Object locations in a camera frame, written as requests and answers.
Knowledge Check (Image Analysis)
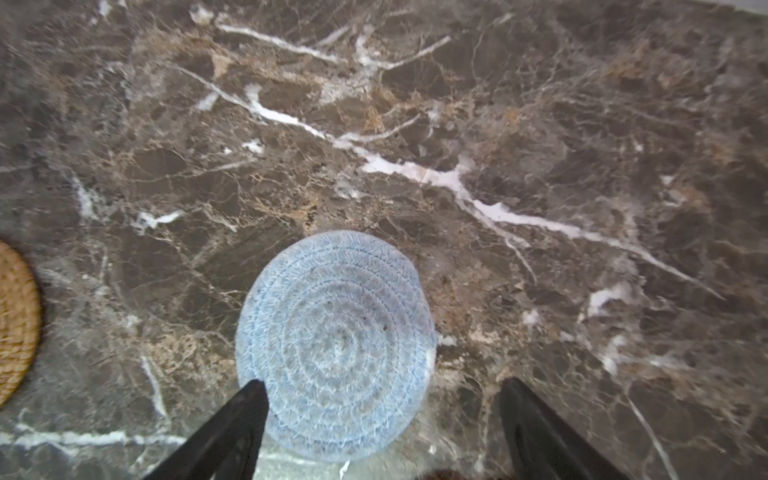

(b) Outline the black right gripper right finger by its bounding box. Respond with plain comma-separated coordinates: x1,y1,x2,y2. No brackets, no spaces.
499,377,628,480

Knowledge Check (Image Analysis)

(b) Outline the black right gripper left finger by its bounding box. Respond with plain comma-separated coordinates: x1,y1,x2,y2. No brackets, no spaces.
146,380,269,480

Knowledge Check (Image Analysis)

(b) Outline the grey blue woven coaster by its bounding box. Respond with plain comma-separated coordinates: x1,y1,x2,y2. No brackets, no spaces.
235,230,437,462

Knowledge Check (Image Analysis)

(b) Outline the woven rattan round coaster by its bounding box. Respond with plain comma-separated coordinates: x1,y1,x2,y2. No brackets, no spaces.
1,241,43,405

